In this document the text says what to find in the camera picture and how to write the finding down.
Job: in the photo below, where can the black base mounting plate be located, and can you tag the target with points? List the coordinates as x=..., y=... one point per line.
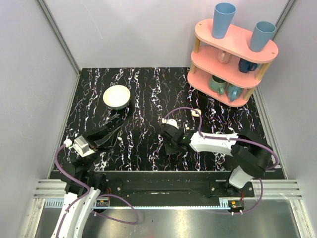
x=204, y=183

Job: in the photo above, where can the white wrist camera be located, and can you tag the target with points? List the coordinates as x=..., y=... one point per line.
x=80, y=145
x=171, y=122

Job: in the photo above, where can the dark blue mug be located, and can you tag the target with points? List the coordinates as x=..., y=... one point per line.
x=246, y=66

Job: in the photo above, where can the pink three-tier shelf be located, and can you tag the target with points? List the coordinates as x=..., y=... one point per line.
x=204, y=61

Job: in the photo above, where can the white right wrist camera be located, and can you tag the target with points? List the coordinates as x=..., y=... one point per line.
x=171, y=122

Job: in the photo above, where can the pink mug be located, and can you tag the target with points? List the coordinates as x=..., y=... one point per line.
x=223, y=56

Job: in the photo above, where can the white earbud case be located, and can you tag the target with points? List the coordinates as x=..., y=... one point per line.
x=196, y=113

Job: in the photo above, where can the green ceramic mug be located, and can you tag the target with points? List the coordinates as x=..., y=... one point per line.
x=217, y=84

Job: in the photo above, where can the left blue plastic cup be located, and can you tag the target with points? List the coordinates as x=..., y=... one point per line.
x=223, y=15

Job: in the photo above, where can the blue plastic cup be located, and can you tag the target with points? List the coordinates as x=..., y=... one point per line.
x=223, y=15
x=262, y=33

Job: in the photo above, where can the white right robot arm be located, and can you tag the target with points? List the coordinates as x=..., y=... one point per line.
x=252, y=155

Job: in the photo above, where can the right blue plastic cup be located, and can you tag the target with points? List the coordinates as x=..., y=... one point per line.
x=262, y=33

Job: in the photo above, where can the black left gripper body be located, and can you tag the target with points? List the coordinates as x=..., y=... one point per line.
x=104, y=135

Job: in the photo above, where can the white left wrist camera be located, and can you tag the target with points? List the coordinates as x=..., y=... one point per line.
x=80, y=145

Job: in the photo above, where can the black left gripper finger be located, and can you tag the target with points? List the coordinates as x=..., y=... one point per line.
x=99, y=134
x=106, y=142

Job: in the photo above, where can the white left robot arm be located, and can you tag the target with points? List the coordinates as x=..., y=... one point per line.
x=83, y=185

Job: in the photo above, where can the light blue mug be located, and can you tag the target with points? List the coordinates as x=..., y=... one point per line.
x=233, y=92

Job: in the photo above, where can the cream and green bowl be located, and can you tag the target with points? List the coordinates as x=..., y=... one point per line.
x=117, y=97

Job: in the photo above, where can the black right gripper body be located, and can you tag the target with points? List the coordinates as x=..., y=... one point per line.
x=170, y=147

